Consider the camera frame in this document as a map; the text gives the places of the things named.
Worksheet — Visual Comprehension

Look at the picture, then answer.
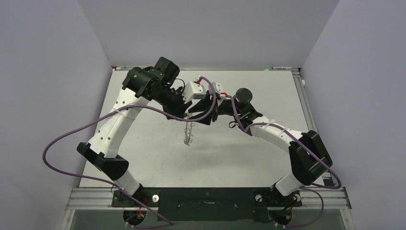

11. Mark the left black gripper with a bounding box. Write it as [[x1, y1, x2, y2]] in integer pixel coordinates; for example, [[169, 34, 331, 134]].
[[152, 85, 192, 121]]

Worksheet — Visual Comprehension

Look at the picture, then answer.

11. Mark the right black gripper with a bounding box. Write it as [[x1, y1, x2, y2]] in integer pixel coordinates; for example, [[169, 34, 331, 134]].
[[188, 92, 242, 124]]

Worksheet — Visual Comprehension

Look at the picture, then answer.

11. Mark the metal perforated ring plate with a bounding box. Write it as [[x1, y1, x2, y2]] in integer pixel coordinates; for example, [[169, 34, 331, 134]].
[[183, 122, 194, 146]]

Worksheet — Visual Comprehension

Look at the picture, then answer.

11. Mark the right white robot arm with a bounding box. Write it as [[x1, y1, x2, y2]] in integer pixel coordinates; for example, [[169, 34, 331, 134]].
[[201, 88, 332, 205]]

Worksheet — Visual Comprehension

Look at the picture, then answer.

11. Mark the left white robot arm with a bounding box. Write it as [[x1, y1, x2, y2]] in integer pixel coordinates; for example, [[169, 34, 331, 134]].
[[77, 57, 190, 206]]

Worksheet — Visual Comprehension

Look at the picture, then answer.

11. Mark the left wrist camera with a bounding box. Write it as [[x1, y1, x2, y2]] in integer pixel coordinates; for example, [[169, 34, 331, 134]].
[[182, 81, 206, 104]]

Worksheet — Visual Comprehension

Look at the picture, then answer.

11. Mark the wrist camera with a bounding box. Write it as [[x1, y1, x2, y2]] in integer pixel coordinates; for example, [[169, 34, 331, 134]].
[[212, 82, 227, 100], [182, 81, 206, 104]]

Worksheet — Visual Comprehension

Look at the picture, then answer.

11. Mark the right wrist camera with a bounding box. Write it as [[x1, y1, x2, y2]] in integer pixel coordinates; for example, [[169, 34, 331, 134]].
[[212, 82, 227, 100]]

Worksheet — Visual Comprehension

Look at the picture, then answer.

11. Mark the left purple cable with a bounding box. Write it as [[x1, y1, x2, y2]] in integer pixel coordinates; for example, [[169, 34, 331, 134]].
[[42, 76, 218, 229]]

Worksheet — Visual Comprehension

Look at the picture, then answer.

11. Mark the purple cable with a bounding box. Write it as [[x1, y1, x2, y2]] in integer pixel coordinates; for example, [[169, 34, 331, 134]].
[[225, 94, 342, 229], [42, 76, 218, 229]]

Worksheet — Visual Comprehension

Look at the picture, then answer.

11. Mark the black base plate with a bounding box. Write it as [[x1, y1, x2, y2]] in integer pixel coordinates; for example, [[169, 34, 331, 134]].
[[112, 187, 303, 222]]

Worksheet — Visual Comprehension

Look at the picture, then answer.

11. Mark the aluminium frame rail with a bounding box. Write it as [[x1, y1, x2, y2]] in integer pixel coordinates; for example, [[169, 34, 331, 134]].
[[292, 68, 351, 210]]

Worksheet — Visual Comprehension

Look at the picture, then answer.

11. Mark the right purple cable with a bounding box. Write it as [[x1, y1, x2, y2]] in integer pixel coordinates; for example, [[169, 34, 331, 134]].
[[225, 94, 342, 229]]

